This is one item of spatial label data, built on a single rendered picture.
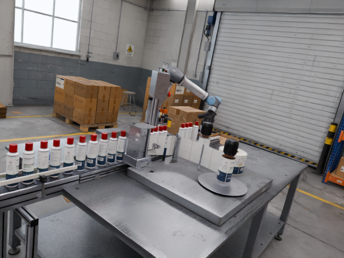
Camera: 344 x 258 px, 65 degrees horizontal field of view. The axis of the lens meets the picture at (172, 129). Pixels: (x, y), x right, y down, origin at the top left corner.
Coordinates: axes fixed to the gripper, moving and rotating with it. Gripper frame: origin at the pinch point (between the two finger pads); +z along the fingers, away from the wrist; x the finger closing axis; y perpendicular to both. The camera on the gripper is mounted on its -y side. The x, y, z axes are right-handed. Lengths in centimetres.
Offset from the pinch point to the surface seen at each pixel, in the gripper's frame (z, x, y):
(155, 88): 3, -76, -4
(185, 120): -4.3, 1.4, -20.9
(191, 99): -140, 281, -218
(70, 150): 66, -118, 2
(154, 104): 8, -58, -13
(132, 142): 45, -86, 9
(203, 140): 18, -41, 30
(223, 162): 32, -62, 59
